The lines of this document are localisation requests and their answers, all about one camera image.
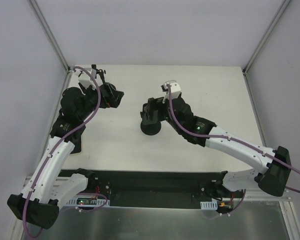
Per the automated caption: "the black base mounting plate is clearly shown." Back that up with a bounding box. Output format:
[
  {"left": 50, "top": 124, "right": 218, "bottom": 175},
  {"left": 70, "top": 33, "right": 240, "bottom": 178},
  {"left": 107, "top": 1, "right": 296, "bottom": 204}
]
[{"left": 57, "top": 170, "right": 243, "bottom": 210}]

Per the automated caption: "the black phone cream case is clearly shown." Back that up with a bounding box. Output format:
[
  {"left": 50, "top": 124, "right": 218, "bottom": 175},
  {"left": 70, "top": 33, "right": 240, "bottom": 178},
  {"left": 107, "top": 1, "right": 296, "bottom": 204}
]
[{"left": 70, "top": 140, "right": 82, "bottom": 155}]

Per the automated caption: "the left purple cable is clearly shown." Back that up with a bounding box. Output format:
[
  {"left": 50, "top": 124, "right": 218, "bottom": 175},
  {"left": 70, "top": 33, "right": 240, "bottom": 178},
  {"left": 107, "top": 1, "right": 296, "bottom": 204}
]
[{"left": 22, "top": 65, "right": 108, "bottom": 238}]

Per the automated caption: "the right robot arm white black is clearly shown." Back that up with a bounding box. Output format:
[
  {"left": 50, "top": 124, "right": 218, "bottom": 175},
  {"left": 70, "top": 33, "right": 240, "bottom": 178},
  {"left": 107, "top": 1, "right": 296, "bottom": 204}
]
[{"left": 140, "top": 97, "right": 291, "bottom": 198}]

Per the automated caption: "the aluminium rail right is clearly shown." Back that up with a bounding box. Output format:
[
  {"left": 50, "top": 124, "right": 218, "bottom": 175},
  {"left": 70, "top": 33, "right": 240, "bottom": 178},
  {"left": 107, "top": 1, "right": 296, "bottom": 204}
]
[{"left": 244, "top": 189, "right": 292, "bottom": 202}]

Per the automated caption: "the right aluminium frame post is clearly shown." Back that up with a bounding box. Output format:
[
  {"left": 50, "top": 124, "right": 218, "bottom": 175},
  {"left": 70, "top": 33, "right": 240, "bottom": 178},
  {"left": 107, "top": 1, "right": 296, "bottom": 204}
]
[{"left": 242, "top": 0, "right": 293, "bottom": 76}]

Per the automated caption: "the aluminium frame post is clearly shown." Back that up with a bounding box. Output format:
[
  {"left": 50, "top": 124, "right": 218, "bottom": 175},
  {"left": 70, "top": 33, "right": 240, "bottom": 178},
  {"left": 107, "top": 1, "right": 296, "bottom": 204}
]
[
  {"left": 27, "top": 0, "right": 70, "bottom": 72},
  {"left": 242, "top": 0, "right": 293, "bottom": 76}
]

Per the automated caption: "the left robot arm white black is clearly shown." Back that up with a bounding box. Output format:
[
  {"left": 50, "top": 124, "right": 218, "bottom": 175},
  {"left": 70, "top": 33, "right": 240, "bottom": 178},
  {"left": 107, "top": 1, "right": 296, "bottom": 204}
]
[{"left": 7, "top": 82, "right": 124, "bottom": 230}]

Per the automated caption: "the right white cable duct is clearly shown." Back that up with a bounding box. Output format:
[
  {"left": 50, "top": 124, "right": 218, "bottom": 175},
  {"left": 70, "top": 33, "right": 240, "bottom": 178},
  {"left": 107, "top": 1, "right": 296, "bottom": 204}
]
[{"left": 200, "top": 199, "right": 218, "bottom": 211}]

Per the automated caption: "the black phone stand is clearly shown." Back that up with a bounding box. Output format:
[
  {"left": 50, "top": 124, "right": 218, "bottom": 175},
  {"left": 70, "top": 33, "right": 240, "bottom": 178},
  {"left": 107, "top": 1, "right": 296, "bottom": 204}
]
[
  {"left": 140, "top": 121, "right": 162, "bottom": 136},
  {"left": 91, "top": 64, "right": 115, "bottom": 88}
]

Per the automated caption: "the left aluminium frame post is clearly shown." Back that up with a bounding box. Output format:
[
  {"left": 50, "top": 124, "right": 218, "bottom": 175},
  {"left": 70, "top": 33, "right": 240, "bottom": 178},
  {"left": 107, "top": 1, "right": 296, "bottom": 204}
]
[{"left": 27, "top": 0, "right": 70, "bottom": 72}]

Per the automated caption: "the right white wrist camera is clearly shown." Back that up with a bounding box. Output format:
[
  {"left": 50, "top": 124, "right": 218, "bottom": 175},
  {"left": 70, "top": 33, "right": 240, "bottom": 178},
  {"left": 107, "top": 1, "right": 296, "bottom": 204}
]
[{"left": 161, "top": 80, "right": 182, "bottom": 101}]

